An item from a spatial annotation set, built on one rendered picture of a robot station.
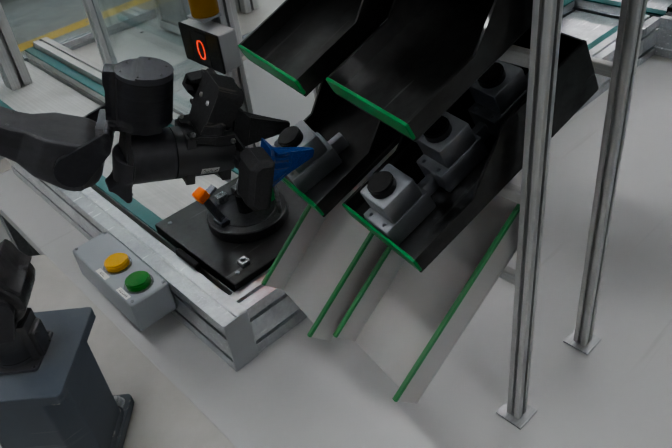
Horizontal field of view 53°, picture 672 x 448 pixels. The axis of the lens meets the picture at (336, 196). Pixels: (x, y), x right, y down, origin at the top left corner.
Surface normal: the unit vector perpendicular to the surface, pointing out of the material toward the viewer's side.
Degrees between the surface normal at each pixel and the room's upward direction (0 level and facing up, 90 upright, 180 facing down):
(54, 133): 23
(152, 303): 90
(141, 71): 15
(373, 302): 90
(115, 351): 0
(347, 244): 45
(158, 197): 0
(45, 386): 0
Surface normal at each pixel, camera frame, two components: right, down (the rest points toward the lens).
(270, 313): 0.69, 0.36
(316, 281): -0.66, -0.29
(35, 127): 0.29, -0.81
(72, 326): -0.11, -0.80
